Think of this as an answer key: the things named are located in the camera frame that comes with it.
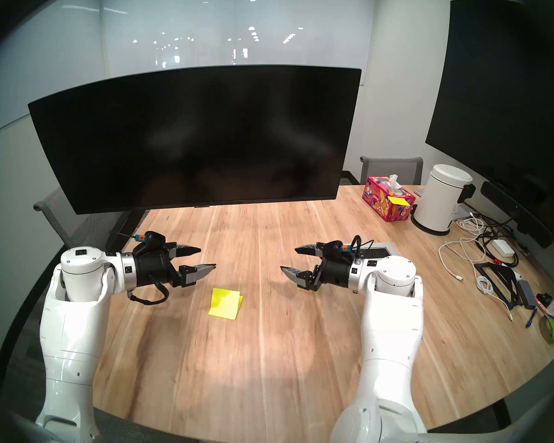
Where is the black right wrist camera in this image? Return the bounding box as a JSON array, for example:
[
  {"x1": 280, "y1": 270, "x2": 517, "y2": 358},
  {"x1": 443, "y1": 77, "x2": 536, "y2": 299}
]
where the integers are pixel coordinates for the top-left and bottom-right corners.
[{"x1": 325, "y1": 240, "x2": 354, "y2": 263}]

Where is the black power cable bundle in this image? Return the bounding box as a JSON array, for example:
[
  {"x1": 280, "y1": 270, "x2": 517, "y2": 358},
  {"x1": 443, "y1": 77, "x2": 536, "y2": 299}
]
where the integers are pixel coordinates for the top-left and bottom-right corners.
[{"x1": 475, "y1": 210, "x2": 521, "y2": 268}]

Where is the grey mesh office chair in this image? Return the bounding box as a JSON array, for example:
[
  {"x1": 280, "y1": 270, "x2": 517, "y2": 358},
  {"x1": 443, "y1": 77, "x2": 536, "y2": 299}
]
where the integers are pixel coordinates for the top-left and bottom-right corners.
[
  {"x1": 33, "y1": 187, "x2": 123, "y2": 263},
  {"x1": 360, "y1": 156, "x2": 424, "y2": 186}
]

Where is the white cylindrical pedal bin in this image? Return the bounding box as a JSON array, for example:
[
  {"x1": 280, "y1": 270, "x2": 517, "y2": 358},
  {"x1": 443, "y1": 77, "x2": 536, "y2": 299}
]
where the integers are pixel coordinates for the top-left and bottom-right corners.
[{"x1": 411, "y1": 164, "x2": 476, "y2": 236}]

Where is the yellow sticky note pad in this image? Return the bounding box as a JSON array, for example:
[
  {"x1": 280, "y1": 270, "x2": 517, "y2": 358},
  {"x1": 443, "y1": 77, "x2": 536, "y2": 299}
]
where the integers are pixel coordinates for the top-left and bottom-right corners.
[{"x1": 208, "y1": 287, "x2": 244, "y2": 320}]

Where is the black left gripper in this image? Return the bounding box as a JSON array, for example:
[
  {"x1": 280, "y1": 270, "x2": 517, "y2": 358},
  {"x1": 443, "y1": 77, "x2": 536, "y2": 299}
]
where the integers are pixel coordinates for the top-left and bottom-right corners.
[{"x1": 133, "y1": 245, "x2": 217, "y2": 290}]

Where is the black video sound bar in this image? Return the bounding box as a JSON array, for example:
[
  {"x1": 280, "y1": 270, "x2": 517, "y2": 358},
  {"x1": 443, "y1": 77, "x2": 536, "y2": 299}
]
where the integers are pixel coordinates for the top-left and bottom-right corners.
[{"x1": 480, "y1": 181, "x2": 554, "y2": 249}]

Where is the grey table power socket panel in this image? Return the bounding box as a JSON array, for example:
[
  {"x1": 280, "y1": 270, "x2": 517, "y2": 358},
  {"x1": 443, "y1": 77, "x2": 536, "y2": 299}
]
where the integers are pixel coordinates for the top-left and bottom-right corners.
[{"x1": 359, "y1": 242, "x2": 400, "y2": 259}]

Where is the curved black computer monitor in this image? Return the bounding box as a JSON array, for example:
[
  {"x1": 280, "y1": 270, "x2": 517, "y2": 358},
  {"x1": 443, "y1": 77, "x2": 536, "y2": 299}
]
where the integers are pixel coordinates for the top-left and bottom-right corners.
[{"x1": 28, "y1": 65, "x2": 362, "y2": 215}]

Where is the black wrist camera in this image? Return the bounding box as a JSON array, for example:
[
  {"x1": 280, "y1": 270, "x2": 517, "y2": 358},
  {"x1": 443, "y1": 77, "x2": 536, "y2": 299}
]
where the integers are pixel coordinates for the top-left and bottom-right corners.
[
  {"x1": 136, "y1": 231, "x2": 168, "y2": 256},
  {"x1": 325, "y1": 240, "x2": 354, "y2": 263}
]

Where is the frosted glass wall board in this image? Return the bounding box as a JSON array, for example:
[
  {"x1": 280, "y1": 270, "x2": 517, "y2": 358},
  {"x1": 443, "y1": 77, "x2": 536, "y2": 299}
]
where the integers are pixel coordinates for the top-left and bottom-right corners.
[{"x1": 101, "y1": 0, "x2": 374, "y2": 85}]

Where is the red floral tissue box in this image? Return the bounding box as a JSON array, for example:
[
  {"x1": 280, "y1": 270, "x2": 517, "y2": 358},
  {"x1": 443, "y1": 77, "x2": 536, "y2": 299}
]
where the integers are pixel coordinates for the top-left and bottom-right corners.
[{"x1": 361, "y1": 174, "x2": 416, "y2": 222}]

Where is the grey adapter dongle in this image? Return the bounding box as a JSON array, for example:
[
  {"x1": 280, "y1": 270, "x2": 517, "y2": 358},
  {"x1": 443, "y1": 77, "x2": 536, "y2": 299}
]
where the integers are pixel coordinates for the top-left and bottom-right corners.
[{"x1": 517, "y1": 281, "x2": 538, "y2": 309}]

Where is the large black wall television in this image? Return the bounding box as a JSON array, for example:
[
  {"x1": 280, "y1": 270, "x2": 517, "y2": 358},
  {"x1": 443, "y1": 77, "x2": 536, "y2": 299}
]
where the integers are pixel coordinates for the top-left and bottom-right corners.
[{"x1": 425, "y1": 0, "x2": 554, "y2": 244}]

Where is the black camera cable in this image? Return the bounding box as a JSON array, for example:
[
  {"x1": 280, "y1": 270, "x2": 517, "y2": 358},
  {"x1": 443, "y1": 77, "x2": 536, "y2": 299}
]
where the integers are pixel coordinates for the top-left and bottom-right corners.
[
  {"x1": 110, "y1": 231, "x2": 170, "y2": 305},
  {"x1": 351, "y1": 234, "x2": 374, "y2": 263}
]

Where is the white charging cable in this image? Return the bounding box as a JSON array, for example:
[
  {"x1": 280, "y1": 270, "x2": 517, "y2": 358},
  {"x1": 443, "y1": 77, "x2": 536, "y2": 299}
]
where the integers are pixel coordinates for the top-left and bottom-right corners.
[
  {"x1": 439, "y1": 238, "x2": 478, "y2": 281},
  {"x1": 476, "y1": 262, "x2": 514, "y2": 321},
  {"x1": 456, "y1": 215, "x2": 488, "y2": 239}
]

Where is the black triangular folding stand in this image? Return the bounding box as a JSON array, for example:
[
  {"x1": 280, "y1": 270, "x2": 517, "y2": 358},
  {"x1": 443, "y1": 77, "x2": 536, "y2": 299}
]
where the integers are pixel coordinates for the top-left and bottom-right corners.
[{"x1": 474, "y1": 261, "x2": 524, "y2": 311}]

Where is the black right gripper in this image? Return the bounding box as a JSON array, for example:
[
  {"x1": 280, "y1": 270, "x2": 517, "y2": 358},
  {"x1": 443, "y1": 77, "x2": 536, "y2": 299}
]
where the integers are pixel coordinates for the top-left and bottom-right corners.
[{"x1": 280, "y1": 243, "x2": 356, "y2": 290}]

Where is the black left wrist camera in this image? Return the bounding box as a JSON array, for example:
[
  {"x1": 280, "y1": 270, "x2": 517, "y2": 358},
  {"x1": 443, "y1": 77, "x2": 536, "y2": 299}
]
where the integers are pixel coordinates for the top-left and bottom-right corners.
[{"x1": 136, "y1": 231, "x2": 168, "y2": 256}]

